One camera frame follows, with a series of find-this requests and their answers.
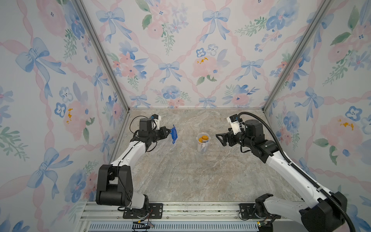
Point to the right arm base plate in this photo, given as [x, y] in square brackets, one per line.
[247, 211]

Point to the aluminium frame rail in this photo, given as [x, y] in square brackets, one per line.
[181, 217]

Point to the corner aluminium post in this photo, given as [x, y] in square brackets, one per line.
[299, 50]
[86, 21]

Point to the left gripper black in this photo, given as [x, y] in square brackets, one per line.
[164, 135]

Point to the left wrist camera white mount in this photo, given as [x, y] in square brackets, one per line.
[156, 119]

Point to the clear plastic container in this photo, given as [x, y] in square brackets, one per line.
[202, 147]

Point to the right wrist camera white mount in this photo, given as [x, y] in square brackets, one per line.
[235, 123]

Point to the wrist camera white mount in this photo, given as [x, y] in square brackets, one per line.
[235, 123]
[156, 119]

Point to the right corner aluminium post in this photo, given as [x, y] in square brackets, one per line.
[299, 50]

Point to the left corner aluminium post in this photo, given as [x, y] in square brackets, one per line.
[86, 21]

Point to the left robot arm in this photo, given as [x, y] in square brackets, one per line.
[115, 185]

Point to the blue container lid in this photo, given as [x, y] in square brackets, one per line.
[174, 134]

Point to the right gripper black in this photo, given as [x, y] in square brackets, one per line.
[231, 136]

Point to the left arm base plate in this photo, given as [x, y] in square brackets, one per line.
[151, 211]

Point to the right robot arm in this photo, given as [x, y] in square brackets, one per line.
[321, 210]

